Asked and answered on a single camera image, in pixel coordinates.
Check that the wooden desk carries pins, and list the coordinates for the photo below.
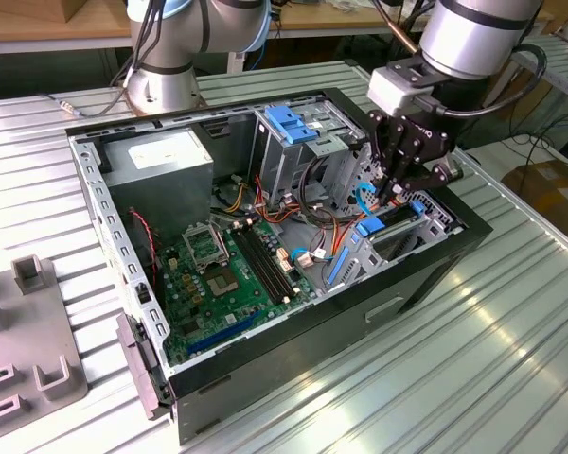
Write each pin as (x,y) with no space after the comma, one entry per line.
(341,19)

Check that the green motherboard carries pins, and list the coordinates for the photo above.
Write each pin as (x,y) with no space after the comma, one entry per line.
(236,309)

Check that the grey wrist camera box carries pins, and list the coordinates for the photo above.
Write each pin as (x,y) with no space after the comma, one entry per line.
(390,90)

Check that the grey power supply unit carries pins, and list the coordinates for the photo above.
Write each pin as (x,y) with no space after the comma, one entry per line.
(170,189)

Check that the blue expansion slot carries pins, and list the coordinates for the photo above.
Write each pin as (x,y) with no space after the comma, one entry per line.
(222,332)

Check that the grey parts rack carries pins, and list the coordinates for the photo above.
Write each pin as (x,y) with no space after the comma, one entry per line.
(28,331)

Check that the brown cardboard box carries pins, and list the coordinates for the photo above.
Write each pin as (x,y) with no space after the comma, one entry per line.
(549,194)

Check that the copper coloured tube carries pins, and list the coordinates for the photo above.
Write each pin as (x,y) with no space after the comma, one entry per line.
(397,28)

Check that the black case clip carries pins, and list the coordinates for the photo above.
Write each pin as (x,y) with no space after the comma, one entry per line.
(142,293)

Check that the black RAM slot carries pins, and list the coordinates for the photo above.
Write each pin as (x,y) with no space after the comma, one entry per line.
(271,262)
(265,264)
(260,266)
(254,267)

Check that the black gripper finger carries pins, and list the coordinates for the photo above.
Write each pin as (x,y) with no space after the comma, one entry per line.
(378,142)
(433,177)

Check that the brown square base plate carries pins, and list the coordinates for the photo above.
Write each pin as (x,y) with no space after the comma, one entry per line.
(123,90)

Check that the plain cardboard box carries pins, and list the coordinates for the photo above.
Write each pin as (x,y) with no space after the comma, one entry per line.
(85,9)

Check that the grey metal drive cage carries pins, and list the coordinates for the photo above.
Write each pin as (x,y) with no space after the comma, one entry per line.
(279,161)

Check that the black open PC case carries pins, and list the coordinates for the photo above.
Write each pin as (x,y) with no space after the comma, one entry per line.
(312,340)

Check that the hard disk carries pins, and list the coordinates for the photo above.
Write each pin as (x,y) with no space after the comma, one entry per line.
(371,226)

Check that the CPU socket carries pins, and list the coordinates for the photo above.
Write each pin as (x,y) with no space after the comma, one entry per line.
(221,284)

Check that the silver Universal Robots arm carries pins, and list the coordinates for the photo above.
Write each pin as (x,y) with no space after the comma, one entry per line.
(473,38)

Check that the blue plastic drive latch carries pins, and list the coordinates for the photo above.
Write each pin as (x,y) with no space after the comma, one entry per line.
(289,125)

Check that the grey metal disk bay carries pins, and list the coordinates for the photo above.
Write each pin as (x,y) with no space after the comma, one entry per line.
(371,265)

